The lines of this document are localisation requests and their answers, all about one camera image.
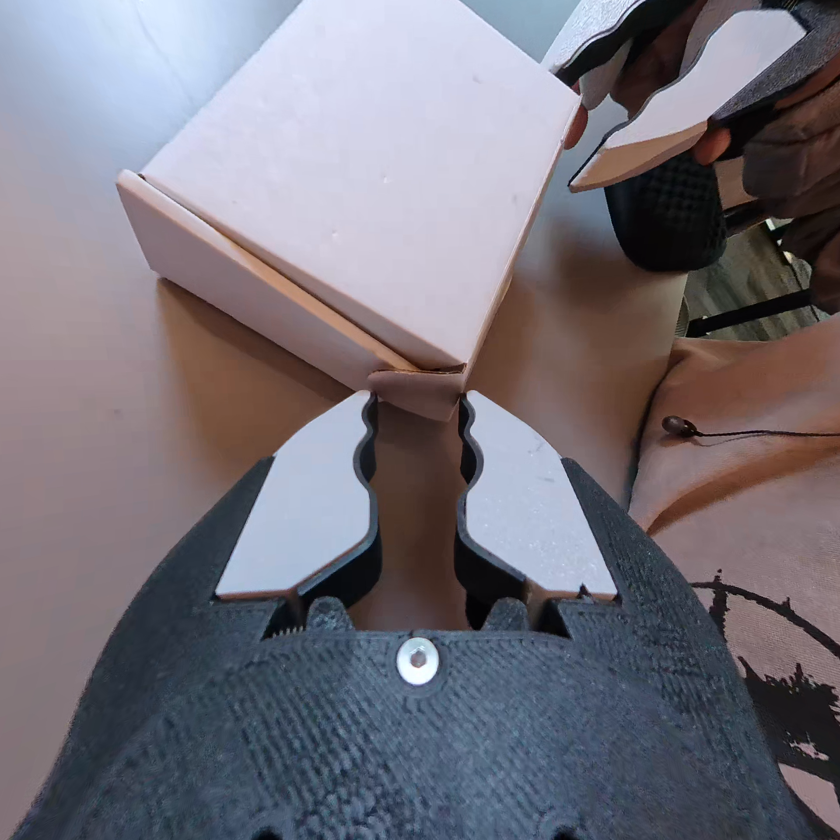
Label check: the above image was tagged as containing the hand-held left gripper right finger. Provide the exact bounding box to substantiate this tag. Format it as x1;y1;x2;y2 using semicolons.
455;391;620;626

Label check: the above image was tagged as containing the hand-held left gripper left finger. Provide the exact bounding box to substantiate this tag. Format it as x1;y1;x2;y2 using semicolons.
214;390;383;603

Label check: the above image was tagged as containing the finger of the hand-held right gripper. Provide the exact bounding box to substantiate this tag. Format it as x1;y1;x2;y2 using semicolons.
567;9;809;194
541;0;698;111

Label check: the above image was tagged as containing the white cardboard box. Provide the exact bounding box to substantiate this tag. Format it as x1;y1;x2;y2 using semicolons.
116;0;584;423

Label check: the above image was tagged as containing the person's right hand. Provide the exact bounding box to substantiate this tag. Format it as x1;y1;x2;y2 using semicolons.
692;66;840;219

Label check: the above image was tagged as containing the black chair base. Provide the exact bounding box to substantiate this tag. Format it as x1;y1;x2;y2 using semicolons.
686;289;815;339

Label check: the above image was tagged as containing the black cord with bead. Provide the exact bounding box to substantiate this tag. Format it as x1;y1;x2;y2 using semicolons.
661;415;840;448

